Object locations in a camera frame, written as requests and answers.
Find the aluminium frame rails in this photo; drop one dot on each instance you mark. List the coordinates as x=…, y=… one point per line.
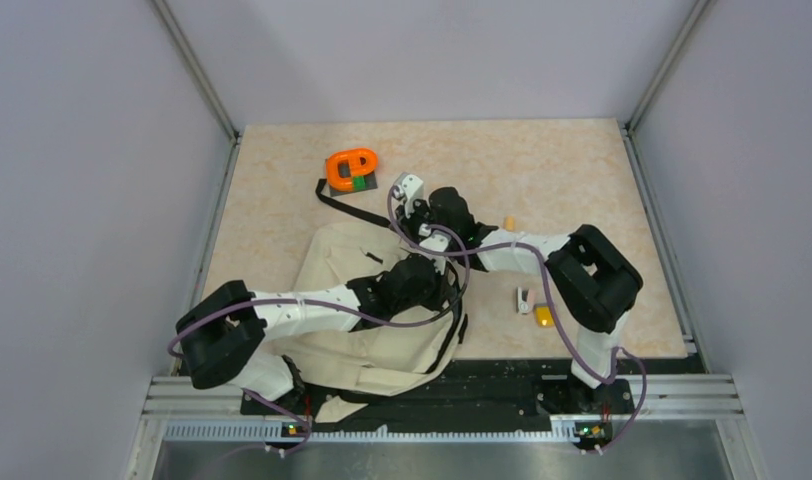
x=174, y=410

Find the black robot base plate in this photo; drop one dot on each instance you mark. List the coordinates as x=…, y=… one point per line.
x=508, y=397

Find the orange toy on grey base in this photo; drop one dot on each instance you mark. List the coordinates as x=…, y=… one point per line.
x=351, y=171

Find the beige canvas backpack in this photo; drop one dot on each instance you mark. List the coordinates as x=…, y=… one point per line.
x=353, y=370

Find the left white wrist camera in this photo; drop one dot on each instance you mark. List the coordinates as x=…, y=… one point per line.
x=433, y=244

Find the yellow eraser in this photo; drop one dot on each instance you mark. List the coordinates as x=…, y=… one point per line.
x=543, y=316

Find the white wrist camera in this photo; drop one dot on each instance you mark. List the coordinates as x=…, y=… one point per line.
x=408, y=190
x=433, y=244

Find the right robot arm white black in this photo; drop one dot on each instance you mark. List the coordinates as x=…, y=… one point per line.
x=596, y=282

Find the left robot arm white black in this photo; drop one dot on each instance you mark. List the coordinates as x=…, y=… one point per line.
x=221, y=339

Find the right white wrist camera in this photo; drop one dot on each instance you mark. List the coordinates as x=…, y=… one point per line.
x=408, y=190

